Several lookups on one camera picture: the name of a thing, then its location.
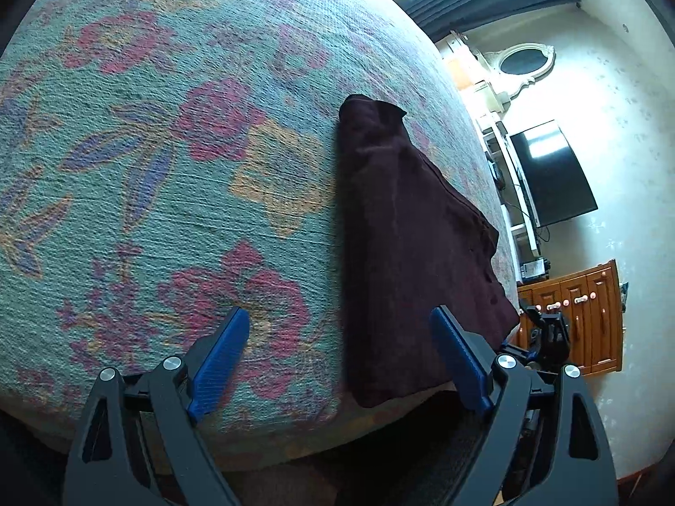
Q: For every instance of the black tripod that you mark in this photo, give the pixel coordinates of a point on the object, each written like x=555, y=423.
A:
x=551, y=337

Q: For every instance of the small black device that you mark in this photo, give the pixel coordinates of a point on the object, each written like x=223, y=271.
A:
x=535, y=269

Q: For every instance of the dark maroon pants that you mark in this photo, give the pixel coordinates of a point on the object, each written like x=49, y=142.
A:
x=411, y=253

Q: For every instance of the floral woven bedspread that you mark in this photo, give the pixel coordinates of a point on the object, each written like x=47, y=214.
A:
x=158, y=168

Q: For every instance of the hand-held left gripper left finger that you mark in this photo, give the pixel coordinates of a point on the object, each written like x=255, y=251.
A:
x=221, y=358

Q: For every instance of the white television stand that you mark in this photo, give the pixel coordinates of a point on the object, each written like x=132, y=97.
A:
x=519, y=216

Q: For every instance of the brown wooden cabinet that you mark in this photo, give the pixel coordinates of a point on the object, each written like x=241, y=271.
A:
x=596, y=316

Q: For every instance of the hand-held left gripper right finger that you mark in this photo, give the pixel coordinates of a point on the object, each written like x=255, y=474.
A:
x=456, y=353

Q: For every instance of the white vanity with oval mirror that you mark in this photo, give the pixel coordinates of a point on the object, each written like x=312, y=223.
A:
x=522, y=63

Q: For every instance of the black flat television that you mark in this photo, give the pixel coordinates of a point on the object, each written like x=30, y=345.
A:
x=553, y=174

